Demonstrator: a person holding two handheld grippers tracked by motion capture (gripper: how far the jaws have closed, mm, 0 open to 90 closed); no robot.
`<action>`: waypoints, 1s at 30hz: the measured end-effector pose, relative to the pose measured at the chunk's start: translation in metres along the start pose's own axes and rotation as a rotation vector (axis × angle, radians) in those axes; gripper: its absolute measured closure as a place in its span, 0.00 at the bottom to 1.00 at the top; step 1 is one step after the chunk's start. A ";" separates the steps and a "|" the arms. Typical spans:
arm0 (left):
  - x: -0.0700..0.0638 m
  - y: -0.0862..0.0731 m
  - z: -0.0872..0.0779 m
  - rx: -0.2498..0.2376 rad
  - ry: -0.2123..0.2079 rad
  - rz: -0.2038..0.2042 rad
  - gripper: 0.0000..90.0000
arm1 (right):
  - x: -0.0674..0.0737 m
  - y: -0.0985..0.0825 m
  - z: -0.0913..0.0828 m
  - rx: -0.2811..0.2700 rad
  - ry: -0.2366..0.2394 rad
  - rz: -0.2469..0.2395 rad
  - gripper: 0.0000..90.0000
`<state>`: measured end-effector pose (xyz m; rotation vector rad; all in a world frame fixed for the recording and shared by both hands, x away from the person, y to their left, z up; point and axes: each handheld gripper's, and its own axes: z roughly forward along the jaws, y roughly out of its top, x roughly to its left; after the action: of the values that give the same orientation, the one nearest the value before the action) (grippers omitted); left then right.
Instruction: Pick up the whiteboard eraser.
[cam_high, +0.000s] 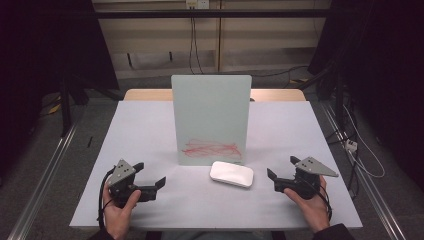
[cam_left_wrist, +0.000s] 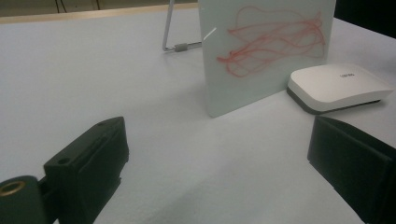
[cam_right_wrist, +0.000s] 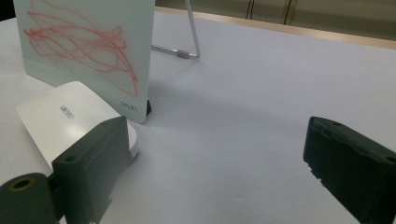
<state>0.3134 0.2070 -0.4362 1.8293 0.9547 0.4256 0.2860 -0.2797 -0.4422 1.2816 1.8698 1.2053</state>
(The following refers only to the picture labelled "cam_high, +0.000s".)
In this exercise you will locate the person's left hand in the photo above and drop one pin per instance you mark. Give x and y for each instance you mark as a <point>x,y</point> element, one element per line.
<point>116,216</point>

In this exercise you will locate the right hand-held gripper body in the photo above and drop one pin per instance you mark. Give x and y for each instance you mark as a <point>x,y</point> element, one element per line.
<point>305,181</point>

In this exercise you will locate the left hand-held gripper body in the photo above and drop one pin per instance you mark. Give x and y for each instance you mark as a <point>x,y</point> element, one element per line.
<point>121,173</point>

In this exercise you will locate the small black floor item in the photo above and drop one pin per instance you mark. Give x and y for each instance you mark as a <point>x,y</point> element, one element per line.
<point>89,142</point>

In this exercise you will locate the dark curtain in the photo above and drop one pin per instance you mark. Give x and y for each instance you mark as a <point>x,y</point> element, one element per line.
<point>383,66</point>
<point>40,50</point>

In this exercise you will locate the black horizontal bar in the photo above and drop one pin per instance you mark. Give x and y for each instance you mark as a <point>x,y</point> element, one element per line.
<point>150,14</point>

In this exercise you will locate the wooden table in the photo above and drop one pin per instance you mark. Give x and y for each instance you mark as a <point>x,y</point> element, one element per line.
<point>146,95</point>

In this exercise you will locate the white table mat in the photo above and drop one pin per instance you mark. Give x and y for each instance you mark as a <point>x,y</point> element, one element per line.
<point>150,133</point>

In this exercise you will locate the aluminium floor rail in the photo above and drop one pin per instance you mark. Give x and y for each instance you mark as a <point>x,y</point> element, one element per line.
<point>370,186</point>
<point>43,180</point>

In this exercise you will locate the black metal stand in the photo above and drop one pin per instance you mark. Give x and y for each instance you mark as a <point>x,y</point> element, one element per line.
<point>66,110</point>
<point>339,100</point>

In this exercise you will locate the person's right hand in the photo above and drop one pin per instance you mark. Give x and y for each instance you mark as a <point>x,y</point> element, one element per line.
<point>311,208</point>

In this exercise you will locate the pale green whiteboard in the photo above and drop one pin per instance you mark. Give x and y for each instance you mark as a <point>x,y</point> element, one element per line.
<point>210,116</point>

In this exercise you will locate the white wall socket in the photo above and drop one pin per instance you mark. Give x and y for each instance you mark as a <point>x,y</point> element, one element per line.
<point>197,3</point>

